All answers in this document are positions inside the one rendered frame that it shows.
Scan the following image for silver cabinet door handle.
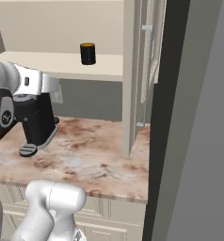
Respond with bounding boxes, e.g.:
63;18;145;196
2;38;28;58
136;24;154;128

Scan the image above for black mug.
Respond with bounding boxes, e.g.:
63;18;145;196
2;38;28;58
79;42;97;66

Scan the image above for cream wall cabinet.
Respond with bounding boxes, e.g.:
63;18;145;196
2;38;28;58
0;0;125;83

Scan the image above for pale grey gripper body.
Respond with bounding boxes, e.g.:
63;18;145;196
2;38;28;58
40;72;64;104

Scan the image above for cream base cabinet door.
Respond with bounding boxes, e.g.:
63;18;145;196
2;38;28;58
75;220;144;241

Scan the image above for cream drawer front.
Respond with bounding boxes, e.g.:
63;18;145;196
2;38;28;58
73;195;147;226

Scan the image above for grey fridge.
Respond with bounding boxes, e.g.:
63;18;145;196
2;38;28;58
141;0;224;241

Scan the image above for black coffee machine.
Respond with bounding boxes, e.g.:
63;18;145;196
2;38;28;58
12;92;61;159

